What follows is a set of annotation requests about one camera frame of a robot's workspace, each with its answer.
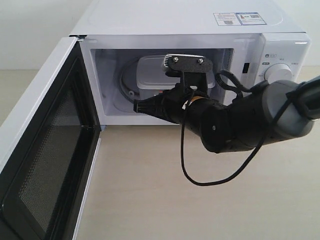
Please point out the white plastic food container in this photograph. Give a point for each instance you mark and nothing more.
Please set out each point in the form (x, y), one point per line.
(151, 78)

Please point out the warning label sticker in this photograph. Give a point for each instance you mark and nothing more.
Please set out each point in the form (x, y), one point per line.
(239, 19)

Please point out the upper white control knob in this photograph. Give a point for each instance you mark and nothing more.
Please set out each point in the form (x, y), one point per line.
(277, 72)

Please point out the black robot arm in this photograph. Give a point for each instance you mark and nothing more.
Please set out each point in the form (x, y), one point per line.
(273, 112)

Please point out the glass turntable plate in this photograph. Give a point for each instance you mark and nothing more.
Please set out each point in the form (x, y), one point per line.
(127, 80)

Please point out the white microwave oven body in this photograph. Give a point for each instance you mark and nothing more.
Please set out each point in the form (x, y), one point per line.
(112, 32)

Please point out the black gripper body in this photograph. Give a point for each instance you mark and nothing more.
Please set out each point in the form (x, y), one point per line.
(173, 105)

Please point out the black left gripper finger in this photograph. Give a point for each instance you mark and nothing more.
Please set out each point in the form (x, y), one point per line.
(152, 106)

